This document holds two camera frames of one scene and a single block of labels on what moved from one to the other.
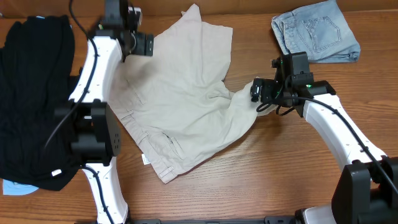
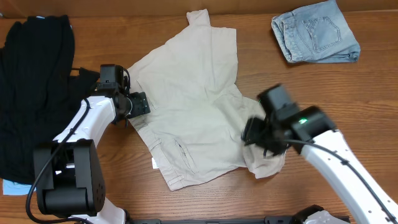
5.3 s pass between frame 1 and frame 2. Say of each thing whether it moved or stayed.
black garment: stayed
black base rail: stayed
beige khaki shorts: moved
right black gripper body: moved
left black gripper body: moved
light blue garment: stayed
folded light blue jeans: stayed
